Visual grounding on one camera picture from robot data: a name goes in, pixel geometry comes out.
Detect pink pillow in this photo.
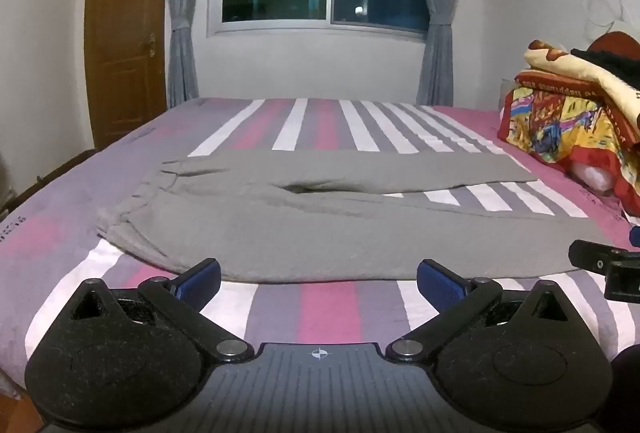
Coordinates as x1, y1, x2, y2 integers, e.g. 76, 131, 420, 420
572, 160, 618, 194

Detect black cloth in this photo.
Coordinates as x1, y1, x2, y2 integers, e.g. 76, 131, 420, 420
570, 47, 640, 88

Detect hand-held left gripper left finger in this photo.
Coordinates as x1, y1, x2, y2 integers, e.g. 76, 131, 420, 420
70, 257, 255, 364

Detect dark wooden bed frame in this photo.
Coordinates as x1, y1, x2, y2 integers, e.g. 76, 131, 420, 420
0, 148, 101, 221

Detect grey curtain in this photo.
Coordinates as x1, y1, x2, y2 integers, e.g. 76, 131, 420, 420
407, 0, 473, 108
164, 0, 223, 110

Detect colourful printed blanket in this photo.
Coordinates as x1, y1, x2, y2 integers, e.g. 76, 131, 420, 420
497, 70, 640, 214

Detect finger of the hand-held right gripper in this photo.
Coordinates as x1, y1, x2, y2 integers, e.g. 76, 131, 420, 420
568, 239, 618, 273

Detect yellow printed blanket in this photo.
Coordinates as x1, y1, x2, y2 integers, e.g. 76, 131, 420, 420
523, 39, 640, 134

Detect brown wooden door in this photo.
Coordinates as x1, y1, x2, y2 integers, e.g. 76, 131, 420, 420
85, 0, 168, 150

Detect grey pants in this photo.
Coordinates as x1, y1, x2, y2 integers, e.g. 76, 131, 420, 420
95, 150, 626, 285

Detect white translucent container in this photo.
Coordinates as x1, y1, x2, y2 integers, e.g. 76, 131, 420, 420
499, 78, 517, 110

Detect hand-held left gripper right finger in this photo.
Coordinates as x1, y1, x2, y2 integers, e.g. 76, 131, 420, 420
386, 258, 571, 362

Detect striped bed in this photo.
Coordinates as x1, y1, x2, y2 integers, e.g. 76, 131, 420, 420
0, 97, 640, 394

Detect reddish brown headboard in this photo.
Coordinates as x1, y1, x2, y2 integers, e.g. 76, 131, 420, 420
587, 31, 640, 58

